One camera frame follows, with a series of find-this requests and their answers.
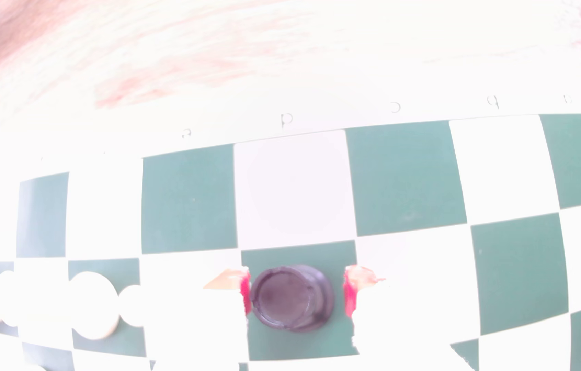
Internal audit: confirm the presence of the white gripper finger with red pad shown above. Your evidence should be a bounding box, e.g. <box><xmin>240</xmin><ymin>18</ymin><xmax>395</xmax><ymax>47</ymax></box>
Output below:
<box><xmin>343</xmin><ymin>265</ymin><xmax>471</xmax><ymax>371</ymax></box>
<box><xmin>154</xmin><ymin>267</ymin><xmax>253</xmax><ymax>371</ymax></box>

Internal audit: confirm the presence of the black rook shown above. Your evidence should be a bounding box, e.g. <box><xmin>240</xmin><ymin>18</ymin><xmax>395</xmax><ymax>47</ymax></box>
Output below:
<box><xmin>249</xmin><ymin>264</ymin><xmax>336</xmax><ymax>333</ymax></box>

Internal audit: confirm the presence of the green white chess board mat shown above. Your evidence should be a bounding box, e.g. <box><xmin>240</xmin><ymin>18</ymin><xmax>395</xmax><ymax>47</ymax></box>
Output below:
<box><xmin>0</xmin><ymin>64</ymin><xmax>581</xmax><ymax>371</ymax></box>

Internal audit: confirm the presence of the white queen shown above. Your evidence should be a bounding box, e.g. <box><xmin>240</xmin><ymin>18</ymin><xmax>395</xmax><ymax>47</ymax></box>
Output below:
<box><xmin>66</xmin><ymin>271</ymin><xmax>121</xmax><ymax>341</ymax></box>

